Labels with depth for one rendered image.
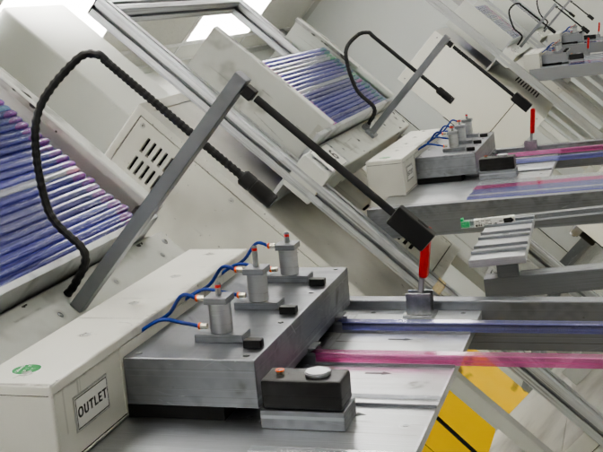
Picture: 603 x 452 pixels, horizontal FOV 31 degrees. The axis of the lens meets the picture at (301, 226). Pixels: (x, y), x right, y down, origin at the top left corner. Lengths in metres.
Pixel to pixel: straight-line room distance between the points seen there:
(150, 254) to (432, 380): 0.46
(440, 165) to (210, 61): 0.55
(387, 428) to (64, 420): 0.28
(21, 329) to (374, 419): 0.37
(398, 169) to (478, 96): 3.38
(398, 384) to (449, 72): 4.63
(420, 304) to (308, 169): 0.84
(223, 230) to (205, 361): 1.22
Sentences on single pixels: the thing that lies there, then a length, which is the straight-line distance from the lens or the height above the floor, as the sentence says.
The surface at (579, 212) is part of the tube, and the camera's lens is 1.61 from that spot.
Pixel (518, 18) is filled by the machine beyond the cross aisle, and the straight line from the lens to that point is 7.15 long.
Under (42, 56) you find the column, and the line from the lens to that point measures 4.52.
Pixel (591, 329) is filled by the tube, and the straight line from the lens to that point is 1.20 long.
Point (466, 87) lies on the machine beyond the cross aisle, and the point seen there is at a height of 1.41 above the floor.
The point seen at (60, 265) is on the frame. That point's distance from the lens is 1.18.
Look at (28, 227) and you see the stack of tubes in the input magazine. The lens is 1.22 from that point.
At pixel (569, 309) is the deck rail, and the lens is 1.29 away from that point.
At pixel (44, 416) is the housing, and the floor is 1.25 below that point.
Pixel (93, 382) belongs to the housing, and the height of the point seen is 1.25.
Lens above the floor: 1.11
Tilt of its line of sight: 5 degrees up
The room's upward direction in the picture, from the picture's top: 50 degrees counter-clockwise
